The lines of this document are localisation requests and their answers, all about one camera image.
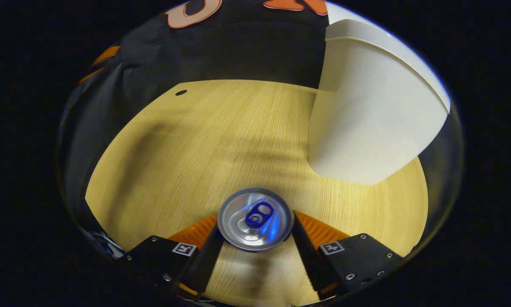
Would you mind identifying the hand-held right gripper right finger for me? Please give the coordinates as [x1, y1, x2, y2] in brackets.
[290, 210, 407, 299]

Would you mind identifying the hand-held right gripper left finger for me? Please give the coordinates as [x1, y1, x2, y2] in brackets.
[125, 213, 226, 295]

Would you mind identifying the silver pop can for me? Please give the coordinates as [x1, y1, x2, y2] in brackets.
[217, 188, 294, 253]

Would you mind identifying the white desktop garbage bin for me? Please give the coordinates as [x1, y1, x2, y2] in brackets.
[308, 2, 451, 186]

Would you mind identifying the wooden desktop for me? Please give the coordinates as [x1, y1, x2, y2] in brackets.
[85, 79, 429, 307]

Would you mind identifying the black backdrop cloth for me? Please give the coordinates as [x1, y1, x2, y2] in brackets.
[55, 0, 465, 256]

